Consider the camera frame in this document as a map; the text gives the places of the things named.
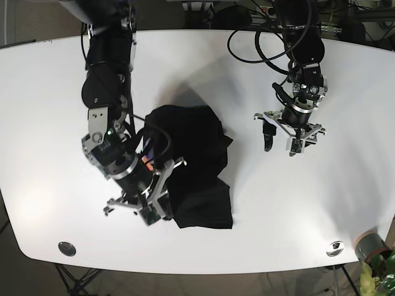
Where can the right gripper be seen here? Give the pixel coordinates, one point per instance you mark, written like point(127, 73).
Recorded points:
point(144, 191)

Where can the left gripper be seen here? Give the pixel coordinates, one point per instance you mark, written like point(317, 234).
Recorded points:
point(308, 90)

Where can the black printed T-shirt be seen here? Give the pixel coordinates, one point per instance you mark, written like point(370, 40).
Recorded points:
point(199, 198)

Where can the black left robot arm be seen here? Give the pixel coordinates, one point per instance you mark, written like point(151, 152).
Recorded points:
point(299, 28)

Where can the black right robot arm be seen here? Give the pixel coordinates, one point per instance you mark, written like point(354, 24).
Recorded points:
point(108, 38)

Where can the left metal table grommet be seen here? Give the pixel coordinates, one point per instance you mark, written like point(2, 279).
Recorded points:
point(67, 249)

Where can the metal table grommet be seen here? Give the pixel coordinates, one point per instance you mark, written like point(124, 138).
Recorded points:
point(335, 248)
point(67, 249)

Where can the right metal table grommet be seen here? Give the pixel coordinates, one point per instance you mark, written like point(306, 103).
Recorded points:
point(335, 248)

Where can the grey plant pot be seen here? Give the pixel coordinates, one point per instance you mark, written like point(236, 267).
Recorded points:
point(370, 244)

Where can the green potted plant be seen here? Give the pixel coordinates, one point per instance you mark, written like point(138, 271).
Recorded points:
point(377, 278)

